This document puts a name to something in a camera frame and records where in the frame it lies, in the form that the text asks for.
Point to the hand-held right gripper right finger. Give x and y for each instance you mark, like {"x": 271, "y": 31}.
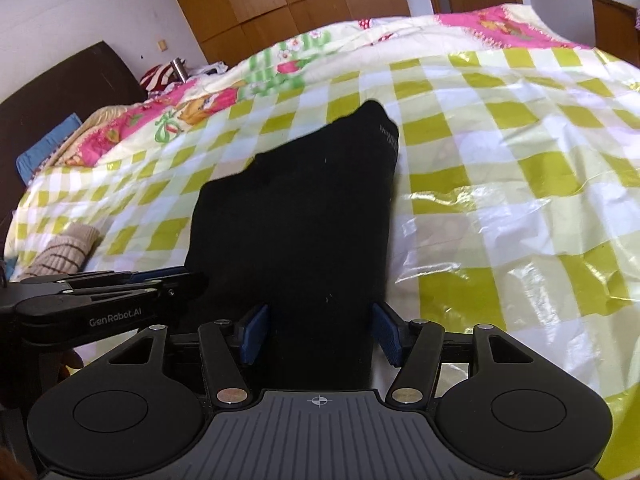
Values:
{"x": 387, "y": 335}

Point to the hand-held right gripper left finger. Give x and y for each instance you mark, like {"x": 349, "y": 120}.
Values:
{"x": 254, "y": 335}

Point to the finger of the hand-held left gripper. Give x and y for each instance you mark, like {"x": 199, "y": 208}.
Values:
{"x": 187, "y": 290}
{"x": 155, "y": 275}

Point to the black garment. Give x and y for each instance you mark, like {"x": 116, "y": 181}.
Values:
{"x": 300, "y": 210}

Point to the white clothes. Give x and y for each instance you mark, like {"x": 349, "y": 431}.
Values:
{"x": 207, "y": 71}

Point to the person's left hand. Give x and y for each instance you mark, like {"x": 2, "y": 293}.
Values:
{"x": 71, "y": 360}

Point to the beige striped knit cloth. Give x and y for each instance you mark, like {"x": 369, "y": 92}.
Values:
{"x": 65, "y": 250}

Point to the blue pillow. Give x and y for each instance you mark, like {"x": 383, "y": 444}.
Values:
{"x": 42, "y": 152}

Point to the floral quilt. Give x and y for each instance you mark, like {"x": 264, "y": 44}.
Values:
{"x": 200, "y": 110}

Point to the green checked plastic sheet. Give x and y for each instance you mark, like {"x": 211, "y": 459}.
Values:
{"x": 500, "y": 185}

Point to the red white striped cloth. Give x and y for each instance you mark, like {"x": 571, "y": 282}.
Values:
{"x": 157, "y": 80}

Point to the metal cup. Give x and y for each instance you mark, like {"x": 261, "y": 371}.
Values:
{"x": 179, "y": 70}

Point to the dark brown headboard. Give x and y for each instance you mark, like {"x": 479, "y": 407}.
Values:
{"x": 55, "y": 90}

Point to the wooden wardrobe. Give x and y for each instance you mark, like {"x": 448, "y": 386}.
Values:
{"x": 280, "y": 5}

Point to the wooden furniture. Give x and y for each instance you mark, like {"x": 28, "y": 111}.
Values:
{"x": 615, "y": 25}

